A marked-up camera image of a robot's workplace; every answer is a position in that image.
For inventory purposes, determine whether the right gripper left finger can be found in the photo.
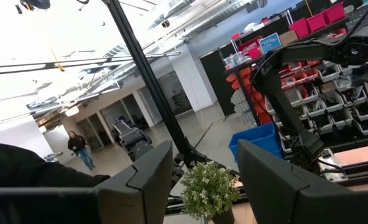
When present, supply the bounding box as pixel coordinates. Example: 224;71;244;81
0;139;174;224

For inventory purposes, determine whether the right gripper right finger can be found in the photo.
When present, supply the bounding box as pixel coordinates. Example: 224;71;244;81
237;139;368;224

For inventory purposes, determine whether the blue plastic bin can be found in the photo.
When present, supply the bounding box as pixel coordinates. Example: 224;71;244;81
228;122;284;163

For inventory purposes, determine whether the potted plant with white flowers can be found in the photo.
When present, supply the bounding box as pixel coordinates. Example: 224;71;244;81
180;160;242;224

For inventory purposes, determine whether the person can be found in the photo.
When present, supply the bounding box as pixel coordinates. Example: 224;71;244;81
67;130;96;171

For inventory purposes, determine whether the storage rack with bins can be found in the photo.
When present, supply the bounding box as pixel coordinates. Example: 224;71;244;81
223;0;368;147

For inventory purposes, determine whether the black fabric mass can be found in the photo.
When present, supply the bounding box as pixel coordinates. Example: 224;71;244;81
0;138;112;189

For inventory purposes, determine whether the white square column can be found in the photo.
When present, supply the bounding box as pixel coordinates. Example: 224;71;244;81
170;43;218;113

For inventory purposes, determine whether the black partition panel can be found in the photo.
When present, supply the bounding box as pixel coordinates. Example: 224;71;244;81
199;43;236;118

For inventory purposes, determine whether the blue sign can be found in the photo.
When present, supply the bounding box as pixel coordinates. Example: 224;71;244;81
258;32;282;54

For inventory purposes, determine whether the cardboard box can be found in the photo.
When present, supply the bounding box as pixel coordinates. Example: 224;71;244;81
278;30;299;45

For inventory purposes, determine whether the red storage bin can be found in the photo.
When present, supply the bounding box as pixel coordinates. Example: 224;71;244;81
288;17;311;39
306;12;328;32
323;2;347;25

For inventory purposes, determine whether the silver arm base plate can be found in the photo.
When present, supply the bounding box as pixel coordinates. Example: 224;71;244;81
317;148;349;183

